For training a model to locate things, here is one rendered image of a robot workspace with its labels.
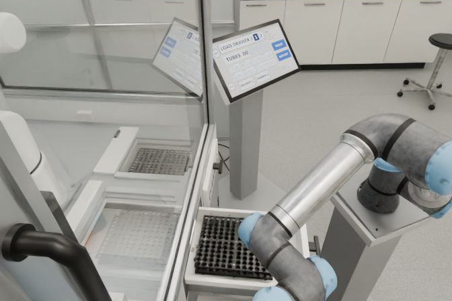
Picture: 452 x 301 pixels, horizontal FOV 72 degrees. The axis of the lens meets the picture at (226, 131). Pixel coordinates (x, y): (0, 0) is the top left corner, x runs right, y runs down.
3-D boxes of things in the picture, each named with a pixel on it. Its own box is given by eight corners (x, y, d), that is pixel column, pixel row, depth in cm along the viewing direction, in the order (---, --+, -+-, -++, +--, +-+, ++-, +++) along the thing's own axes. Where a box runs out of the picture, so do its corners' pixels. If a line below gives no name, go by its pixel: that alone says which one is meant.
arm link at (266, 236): (373, 88, 77) (228, 226, 68) (416, 109, 70) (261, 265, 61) (370, 117, 86) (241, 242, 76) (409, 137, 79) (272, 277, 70)
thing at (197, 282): (294, 224, 106) (296, 212, 102) (301, 302, 85) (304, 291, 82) (179, 216, 109) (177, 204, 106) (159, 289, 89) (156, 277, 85)
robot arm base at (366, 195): (380, 178, 129) (387, 162, 122) (407, 207, 118) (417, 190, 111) (348, 188, 125) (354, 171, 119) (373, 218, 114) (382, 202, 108)
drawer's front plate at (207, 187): (218, 157, 136) (217, 138, 129) (208, 211, 113) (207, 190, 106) (214, 157, 136) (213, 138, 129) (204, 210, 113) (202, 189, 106)
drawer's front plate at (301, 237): (298, 223, 108) (303, 202, 101) (307, 312, 85) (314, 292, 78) (293, 222, 108) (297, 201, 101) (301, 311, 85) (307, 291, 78)
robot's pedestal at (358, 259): (342, 260, 184) (379, 166, 138) (379, 310, 161) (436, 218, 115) (298, 277, 176) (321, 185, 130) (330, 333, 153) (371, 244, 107)
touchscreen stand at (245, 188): (295, 203, 219) (319, 70, 157) (249, 239, 196) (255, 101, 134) (247, 166, 250) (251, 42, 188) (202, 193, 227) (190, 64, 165)
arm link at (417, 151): (418, 170, 112) (412, 109, 69) (463, 196, 102) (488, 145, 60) (397, 195, 112) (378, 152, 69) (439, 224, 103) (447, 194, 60)
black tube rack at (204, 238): (271, 232, 103) (272, 220, 99) (272, 284, 89) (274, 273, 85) (204, 227, 105) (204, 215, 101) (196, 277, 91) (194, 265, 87)
